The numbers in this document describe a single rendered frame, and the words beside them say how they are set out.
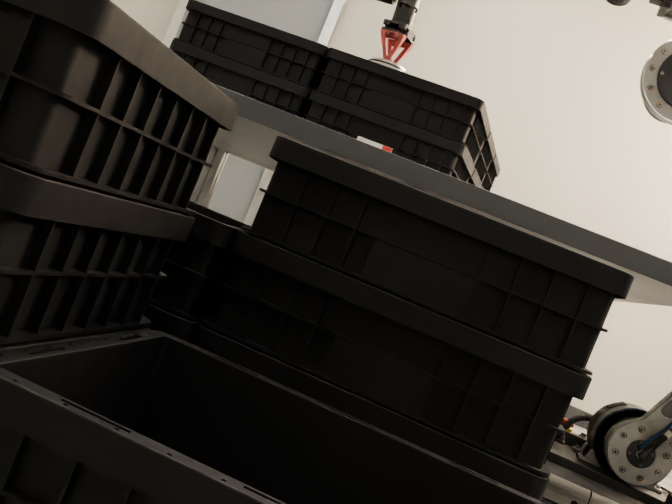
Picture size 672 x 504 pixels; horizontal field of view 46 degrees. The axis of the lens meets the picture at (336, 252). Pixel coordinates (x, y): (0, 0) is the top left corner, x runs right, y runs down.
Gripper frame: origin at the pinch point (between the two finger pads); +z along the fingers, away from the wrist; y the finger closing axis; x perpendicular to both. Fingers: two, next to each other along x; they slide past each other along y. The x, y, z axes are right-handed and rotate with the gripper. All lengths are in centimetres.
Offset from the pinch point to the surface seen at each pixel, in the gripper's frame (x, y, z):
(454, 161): 29.5, 17.6, 22.9
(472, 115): 30.0, 17.6, 11.6
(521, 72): -28, -309, -87
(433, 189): 36, 53, 34
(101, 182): 38, 149, 48
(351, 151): 20, 56, 31
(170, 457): 54, 157, 61
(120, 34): 41, 156, 39
